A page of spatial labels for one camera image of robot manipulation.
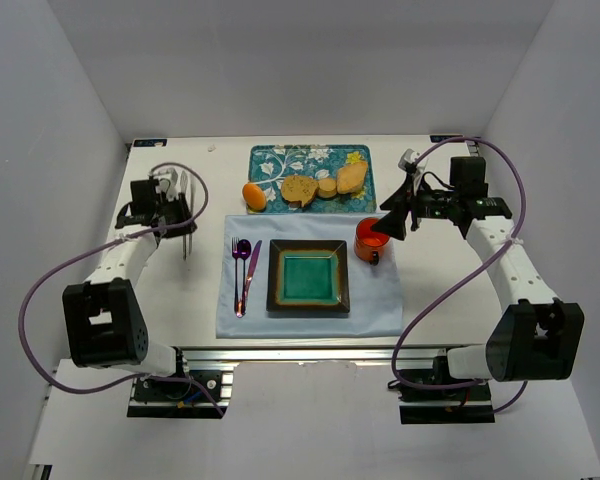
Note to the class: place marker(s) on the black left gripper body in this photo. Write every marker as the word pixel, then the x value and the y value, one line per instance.
pixel 175 220

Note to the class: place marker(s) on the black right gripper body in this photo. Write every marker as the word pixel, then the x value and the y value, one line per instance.
pixel 411 206

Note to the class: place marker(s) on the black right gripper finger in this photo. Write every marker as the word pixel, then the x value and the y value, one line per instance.
pixel 393 223
pixel 402 196

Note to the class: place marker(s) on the brown bread slice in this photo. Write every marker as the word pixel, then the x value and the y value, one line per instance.
pixel 299 189

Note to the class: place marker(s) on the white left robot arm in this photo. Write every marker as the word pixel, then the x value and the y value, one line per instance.
pixel 104 322

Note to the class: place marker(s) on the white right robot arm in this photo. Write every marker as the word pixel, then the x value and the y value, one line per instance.
pixel 538 334

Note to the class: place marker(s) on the small round bread roll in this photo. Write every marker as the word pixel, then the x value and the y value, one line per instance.
pixel 327 188

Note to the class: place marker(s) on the orange black mug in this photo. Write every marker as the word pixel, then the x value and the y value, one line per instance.
pixel 369 245

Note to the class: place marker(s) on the blue corner label right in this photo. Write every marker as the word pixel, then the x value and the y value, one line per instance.
pixel 435 139

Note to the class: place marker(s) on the blue corner label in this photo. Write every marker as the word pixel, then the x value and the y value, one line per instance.
pixel 435 139
pixel 149 143

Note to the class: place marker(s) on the purple fork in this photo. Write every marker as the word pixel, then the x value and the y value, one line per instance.
pixel 235 255

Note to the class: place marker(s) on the blue corner label left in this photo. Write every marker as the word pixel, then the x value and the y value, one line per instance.
pixel 149 143

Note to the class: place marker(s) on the square green black plate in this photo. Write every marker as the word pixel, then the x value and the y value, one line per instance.
pixel 306 276

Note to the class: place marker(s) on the teal floral tray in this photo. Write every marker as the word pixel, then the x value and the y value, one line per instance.
pixel 269 165

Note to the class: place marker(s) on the iridescent purple knife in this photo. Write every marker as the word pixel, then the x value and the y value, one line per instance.
pixel 253 259

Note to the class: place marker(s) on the white foam board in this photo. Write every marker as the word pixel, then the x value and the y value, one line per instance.
pixel 544 437

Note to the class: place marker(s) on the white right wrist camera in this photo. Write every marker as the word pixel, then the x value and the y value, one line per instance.
pixel 410 160

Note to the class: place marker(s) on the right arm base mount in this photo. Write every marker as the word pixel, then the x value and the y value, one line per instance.
pixel 441 407

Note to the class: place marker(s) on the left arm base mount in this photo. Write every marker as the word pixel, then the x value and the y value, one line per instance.
pixel 151 399

